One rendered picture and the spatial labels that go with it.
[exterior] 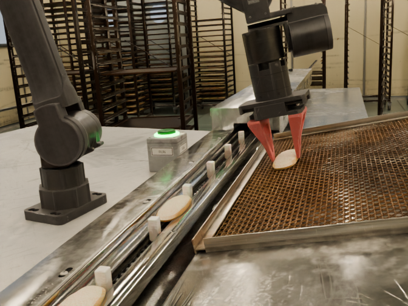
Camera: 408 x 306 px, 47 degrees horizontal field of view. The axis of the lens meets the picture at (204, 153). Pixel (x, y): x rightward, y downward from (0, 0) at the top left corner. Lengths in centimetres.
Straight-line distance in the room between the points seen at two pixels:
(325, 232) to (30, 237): 47
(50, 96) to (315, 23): 41
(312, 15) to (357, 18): 698
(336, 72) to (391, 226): 730
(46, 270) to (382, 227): 34
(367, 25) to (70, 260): 731
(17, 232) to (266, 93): 44
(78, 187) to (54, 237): 10
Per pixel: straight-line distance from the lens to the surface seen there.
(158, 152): 99
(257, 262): 43
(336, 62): 770
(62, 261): 56
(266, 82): 70
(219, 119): 120
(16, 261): 68
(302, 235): 45
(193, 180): 83
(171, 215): 66
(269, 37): 70
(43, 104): 77
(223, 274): 42
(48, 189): 81
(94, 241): 59
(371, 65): 772
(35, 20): 78
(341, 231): 44
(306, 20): 71
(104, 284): 50
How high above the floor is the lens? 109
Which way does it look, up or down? 14 degrees down
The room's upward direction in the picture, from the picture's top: 4 degrees counter-clockwise
